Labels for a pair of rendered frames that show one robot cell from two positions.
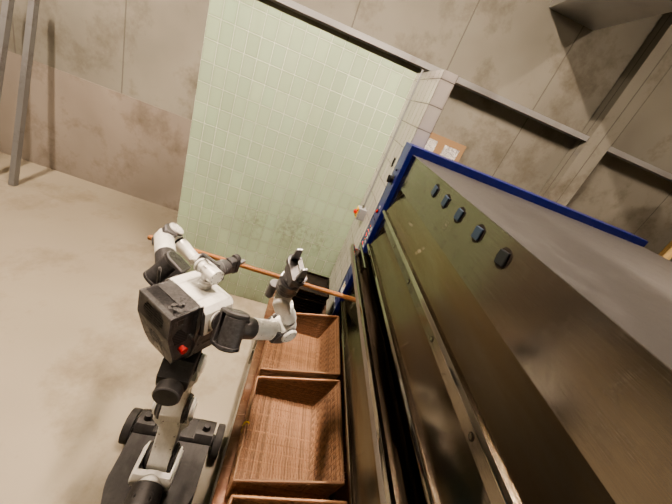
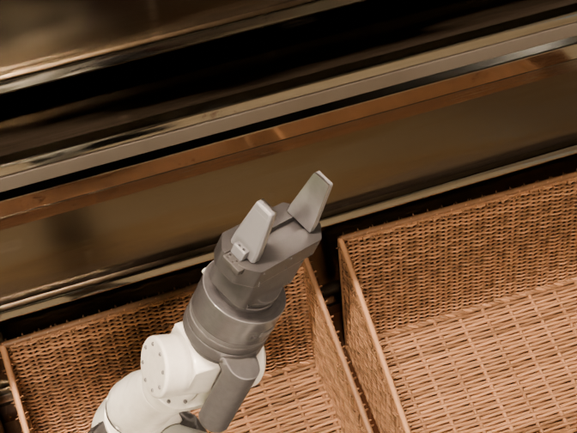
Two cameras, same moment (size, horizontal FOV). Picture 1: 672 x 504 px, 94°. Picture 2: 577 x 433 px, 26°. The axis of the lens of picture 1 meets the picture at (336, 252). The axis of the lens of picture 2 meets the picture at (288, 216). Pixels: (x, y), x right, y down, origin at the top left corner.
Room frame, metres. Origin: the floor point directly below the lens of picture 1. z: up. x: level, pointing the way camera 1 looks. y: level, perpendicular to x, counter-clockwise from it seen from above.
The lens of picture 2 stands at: (1.03, 0.77, 2.68)
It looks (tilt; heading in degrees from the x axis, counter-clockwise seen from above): 55 degrees down; 262
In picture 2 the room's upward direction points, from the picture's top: straight up
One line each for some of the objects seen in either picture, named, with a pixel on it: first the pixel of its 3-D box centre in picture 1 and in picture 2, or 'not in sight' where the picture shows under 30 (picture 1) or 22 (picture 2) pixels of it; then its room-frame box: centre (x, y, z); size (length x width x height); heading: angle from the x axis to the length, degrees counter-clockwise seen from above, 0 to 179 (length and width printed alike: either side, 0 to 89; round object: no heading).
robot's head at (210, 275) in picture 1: (208, 273); not in sight; (1.02, 0.44, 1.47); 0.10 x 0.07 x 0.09; 67
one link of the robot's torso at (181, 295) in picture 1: (186, 315); not in sight; (0.96, 0.47, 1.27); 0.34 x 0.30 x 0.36; 67
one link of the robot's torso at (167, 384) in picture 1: (180, 366); not in sight; (0.93, 0.44, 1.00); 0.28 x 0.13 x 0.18; 12
